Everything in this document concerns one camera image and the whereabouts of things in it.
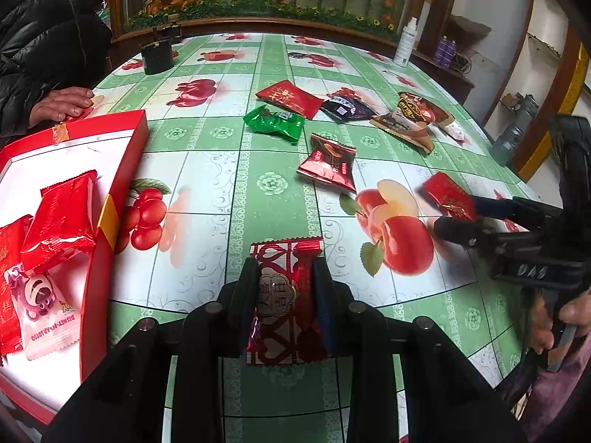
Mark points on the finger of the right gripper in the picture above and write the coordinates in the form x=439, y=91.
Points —
x=466, y=233
x=501, y=209

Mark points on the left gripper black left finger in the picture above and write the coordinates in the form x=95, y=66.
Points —
x=238, y=300

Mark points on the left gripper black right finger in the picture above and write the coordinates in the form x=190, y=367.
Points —
x=332, y=299

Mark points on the small red packet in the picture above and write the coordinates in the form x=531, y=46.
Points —
x=452, y=200

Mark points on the red heart-pattern candy packet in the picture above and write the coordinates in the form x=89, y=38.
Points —
x=285, y=330

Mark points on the brown gold snack packet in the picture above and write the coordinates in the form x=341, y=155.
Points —
x=411, y=119

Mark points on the operator right hand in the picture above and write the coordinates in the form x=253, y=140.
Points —
x=577, y=312

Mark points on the bystander hand on table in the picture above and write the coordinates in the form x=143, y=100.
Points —
x=61, y=104

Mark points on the grey thermos bottle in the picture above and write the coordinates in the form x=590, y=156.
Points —
x=523, y=109

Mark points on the green checked fruit tablecloth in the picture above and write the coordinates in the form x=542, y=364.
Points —
x=226, y=187

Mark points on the red brown candy packet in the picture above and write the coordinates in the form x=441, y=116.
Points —
x=330, y=162

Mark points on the purple bottles on shelf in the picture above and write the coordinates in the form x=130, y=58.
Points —
x=445, y=51

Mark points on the dark purple snack packet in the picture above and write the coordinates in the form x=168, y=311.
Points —
x=344, y=105

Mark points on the green snack packet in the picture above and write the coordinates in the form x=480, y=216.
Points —
x=284, y=124

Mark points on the white spray bottle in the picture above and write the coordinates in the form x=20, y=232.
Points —
x=406, y=43

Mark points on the bright red snack packet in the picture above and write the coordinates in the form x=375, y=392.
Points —
x=62, y=226

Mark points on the pink bear snack packet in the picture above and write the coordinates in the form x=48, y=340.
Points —
x=48, y=322

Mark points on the red gift box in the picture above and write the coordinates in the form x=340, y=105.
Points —
x=111, y=145

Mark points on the red flat snack packet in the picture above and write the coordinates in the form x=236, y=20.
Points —
x=288, y=96

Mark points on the red flat packet in box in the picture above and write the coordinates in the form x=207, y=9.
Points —
x=11, y=241

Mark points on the black cylindrical container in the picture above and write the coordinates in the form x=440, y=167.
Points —
x=157, y=56

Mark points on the black puffer jacket person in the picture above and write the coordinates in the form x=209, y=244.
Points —
x=46, y=45

